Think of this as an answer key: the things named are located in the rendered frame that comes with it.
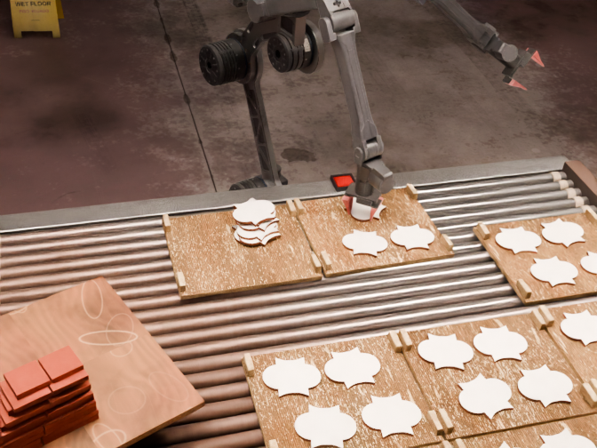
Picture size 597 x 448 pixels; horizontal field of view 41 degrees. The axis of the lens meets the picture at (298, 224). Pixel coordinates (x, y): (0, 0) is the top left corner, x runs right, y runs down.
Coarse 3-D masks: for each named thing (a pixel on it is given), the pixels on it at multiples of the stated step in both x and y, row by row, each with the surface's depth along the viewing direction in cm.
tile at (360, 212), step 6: (354, 198) 259; (354, 204) 256; (360, 204) 257; (354, 210) 254; (360, 210) 254; (366, 210) 255; (378, 210) 255; (354, 216) 252; (360, 216) 252; (366, 216) 252; (378, 216) 252
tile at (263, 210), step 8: (264, 200) 246; (240, 208) 242; (248, 208) 243; (256, 208) 243; (264, 208) 243; (272, 208) 243; (240, 216) 239; (248, 216) 240; (256, 216) 240; (264, 216) 240; (272, 216) 240; (256, 224) 237
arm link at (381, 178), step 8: (360, 152) 234; (360, 160) 235; (368, 160) 238; (376, 160) 238; (376, 168) 235; (384, 168) 235; (376, 176) 235; (384, 176) 233; (392, 176) 234; (376, 184) 235; (384, 184) 234; (392, 184) 237; (384, 192) 236
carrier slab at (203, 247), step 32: (192, 224) 245; (224, 224) 246; (288, 224) 248; (192, 256) 233; (224, 256) 234; (256, 256) 235; (288, 256) 236; (192, 288) 223; (224, 288) 223; (256, 288) 226
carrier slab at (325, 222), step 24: (312, 216) 252; (336, 216) 253; (384, 216) 254; (408, 216) 255; (312, 240) 243; (336, 240) 243; (336, 264) 235; (360, 264) 235; (384, 264) 236; (408, 264) 239
